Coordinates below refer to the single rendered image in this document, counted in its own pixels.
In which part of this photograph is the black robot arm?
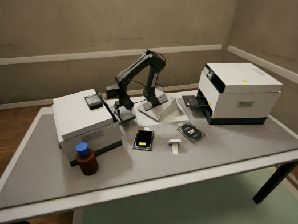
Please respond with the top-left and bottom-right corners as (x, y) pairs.
(105, 49), (168, 111)

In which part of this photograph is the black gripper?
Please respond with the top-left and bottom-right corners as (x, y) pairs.
(113, 101), (121, 116)

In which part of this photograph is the brown bottle with blue cap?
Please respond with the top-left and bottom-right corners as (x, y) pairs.
(76, 142), (99, 176)

